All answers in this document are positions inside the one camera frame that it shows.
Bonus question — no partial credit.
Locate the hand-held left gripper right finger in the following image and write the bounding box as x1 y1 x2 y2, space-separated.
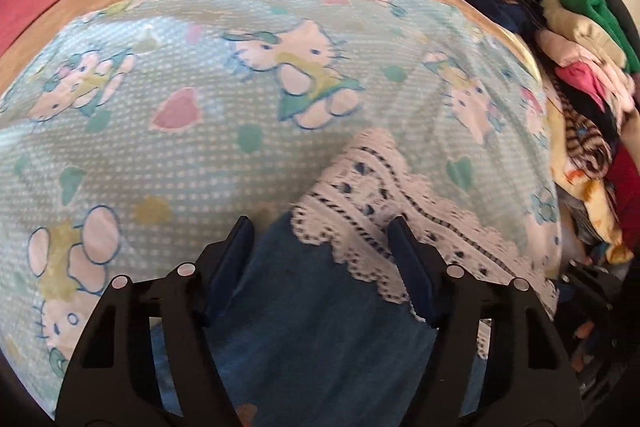
389 216 586 427

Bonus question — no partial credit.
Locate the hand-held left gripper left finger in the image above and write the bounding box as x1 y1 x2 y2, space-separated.
55 216 256 427

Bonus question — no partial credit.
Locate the blue denim pants lace trim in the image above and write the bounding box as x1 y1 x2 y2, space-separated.
150 127 560 427

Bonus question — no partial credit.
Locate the yellow printed cloth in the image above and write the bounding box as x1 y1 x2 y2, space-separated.
549 154 633 265

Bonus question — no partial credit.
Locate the cartoon cat printed blanket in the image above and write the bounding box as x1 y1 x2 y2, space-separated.
0 0 562 418

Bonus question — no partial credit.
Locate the striped brown garment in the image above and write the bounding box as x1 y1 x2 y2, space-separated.
562 99 618 180

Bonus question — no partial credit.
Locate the dark red garment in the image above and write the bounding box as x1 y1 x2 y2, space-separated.
606 146 640 250

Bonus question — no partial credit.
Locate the magenta garment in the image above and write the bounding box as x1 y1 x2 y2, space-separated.
554 63 610 108

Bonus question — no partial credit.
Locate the cream garment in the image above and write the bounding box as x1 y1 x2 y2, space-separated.
541 0 628 68

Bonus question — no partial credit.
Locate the green garment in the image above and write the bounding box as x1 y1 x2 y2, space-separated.
559 0 640 75

